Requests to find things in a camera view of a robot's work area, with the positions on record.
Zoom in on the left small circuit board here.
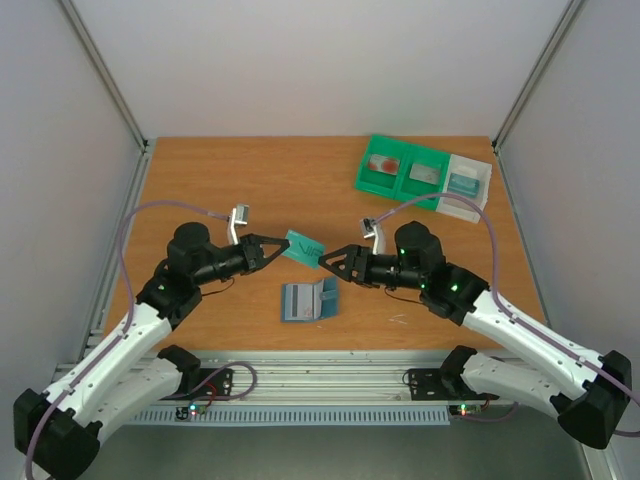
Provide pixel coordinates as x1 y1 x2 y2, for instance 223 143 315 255
174 404 208 421

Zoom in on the right small circuit board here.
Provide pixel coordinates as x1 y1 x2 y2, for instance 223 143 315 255
449 402 490 417

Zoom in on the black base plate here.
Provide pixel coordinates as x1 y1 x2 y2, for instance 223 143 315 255
164 368 234 400
402 368 498 401

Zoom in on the right aluminium corner post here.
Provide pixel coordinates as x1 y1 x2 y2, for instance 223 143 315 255
490 0 589 154

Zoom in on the purple cable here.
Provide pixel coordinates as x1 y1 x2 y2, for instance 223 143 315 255
372 191 640 436
23 200 259 480

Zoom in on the grey card in bin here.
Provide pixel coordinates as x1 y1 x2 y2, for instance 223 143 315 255
409 163 441 185

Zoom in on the blue card holder wallet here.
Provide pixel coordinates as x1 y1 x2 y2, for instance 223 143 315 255
281 276 339 323

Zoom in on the middle green plastic bin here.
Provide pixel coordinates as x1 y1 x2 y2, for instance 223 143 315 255
394 145 451 202

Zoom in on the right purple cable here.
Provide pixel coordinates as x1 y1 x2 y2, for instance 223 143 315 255
372 191 640 436

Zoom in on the small circuit board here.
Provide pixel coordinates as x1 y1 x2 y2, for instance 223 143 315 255
449 402 490 417
174 404 208 421

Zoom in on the green plastic bin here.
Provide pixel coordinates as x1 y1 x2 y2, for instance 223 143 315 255
394 145 451 202
354 135 410 199

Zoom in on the aluminium corner post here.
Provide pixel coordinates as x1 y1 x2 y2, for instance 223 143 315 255
55 0 152 155
490 0 589 154

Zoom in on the left aluminium corner post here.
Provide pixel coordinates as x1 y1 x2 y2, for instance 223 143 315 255
55 0 152 155

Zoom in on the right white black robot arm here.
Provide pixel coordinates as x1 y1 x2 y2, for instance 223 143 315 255
319 221 635 450

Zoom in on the aluminium front rail frame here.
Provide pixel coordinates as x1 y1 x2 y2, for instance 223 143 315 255
47 324 596 405

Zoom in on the red patterned card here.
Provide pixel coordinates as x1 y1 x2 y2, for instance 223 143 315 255
367 154 400 176

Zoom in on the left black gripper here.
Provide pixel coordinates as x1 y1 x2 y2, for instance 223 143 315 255
194 234 290 287

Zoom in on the teal card in white bin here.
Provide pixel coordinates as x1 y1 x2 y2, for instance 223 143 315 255
447 173 481 199

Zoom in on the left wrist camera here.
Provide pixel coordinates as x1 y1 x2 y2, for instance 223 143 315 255
226 204 249 245

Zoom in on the white plastic bin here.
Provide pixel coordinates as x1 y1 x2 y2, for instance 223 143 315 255
436 154 493 223

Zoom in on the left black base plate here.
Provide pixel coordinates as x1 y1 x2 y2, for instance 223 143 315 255
164 368 234 400

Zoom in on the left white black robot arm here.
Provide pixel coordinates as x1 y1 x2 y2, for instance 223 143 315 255
13 222 290 479

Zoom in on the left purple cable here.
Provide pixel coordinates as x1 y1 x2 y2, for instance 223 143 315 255
23 200 259 480

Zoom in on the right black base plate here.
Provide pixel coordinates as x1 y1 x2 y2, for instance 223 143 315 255
402 368 498 401

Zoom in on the grey slotted cable duct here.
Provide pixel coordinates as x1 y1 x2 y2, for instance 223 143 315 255
129 405 450 428

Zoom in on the left green plastic bin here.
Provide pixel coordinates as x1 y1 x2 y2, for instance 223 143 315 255
354 135 410 199

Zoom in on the teal VIP card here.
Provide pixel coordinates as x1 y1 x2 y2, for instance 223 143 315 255
283 230 325 269

